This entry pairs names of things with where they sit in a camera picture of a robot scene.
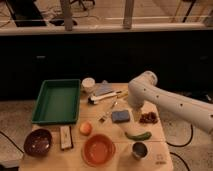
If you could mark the dark purple bowl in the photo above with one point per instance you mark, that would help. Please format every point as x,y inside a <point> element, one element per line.
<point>38,143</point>

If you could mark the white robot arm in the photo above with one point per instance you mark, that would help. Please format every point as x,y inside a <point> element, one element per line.
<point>144,88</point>

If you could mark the peach fruit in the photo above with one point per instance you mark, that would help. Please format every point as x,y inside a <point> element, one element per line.
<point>85,128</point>

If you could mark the green plastic tray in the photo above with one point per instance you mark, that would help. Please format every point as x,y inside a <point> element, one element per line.
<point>58,102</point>

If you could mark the small metal cup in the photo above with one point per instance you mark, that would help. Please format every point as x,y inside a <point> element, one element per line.
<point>139,150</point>

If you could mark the bunch of red grapes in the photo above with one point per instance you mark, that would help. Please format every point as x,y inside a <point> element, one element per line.
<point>148,118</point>

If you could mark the white cup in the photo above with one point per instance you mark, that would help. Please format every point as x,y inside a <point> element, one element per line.
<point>88,84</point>

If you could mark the rectangular white black box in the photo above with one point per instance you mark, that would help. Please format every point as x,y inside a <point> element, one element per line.
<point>65,137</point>

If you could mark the green chili pepper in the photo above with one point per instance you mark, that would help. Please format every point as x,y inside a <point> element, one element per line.
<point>141,137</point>

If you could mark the grey blue cloth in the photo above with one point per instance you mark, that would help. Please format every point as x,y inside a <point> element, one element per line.
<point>103,88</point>

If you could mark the metal fork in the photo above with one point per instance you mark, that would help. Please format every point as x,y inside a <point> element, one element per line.
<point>107,113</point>

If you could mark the orange bowl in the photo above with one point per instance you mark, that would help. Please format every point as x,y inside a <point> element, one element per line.
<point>98,150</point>

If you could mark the blue sponge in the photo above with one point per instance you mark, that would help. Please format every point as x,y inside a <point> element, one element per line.
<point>120,116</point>

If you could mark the white handled brush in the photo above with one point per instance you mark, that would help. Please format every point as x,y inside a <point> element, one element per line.
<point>96,99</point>

